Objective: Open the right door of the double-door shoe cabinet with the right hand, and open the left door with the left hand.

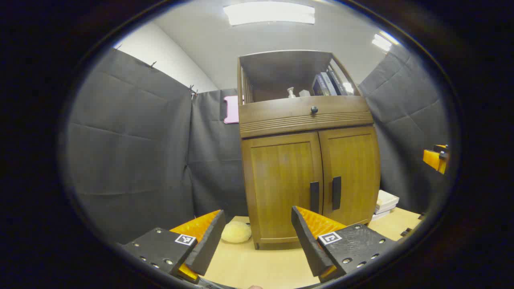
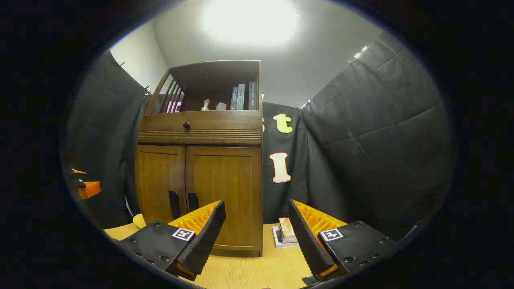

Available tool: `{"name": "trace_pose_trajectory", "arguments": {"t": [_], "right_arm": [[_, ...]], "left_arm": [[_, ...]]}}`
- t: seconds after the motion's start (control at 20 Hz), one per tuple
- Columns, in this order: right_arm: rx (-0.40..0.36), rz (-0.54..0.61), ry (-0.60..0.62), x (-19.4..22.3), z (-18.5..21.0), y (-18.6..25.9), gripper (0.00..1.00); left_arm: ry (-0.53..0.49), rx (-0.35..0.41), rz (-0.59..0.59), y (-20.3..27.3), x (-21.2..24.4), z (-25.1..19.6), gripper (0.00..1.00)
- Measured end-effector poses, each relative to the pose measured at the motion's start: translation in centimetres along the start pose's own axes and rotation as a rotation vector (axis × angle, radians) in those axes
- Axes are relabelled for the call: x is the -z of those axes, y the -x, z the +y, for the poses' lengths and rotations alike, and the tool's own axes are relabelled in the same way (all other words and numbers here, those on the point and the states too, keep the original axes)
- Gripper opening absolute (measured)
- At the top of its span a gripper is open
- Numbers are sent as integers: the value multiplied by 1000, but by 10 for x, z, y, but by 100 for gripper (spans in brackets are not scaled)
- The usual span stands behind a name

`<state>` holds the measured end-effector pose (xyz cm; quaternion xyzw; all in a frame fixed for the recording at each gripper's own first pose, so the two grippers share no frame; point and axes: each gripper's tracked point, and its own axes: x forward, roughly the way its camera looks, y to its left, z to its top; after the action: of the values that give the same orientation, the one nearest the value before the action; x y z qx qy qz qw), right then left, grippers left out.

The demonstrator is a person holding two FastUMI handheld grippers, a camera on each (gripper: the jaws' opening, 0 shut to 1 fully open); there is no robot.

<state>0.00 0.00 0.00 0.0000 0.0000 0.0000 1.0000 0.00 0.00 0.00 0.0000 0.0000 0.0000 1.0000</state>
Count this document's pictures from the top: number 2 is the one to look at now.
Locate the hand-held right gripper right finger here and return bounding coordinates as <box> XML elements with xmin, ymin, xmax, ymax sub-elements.
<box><xmin>288</xmin><ymin>199</ymin><xmax>398</xmax><ymax>286</ymax></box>

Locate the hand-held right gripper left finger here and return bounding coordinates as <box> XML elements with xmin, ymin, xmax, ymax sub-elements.
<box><xmin>116</xmin><ymin>200</ymin><xmax>226</xmax><ymax>281</ymax></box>

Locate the wooden shoe cabinet door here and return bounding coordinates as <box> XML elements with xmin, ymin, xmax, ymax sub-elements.
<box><xmin>186</xmin><ymin>146</ymin><xmax>263</xmax><ymax>251</ymax></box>
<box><xmin>135</xmin><ymin>144</ymin><xmax>188</xmax><ymax>226</ymax></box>

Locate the wooden double-door shoe cabinet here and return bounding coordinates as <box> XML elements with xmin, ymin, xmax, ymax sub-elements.
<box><xmin>135</xmin><ymin>60</ymin><xmax>263</xmax><ymax>257</ymax></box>

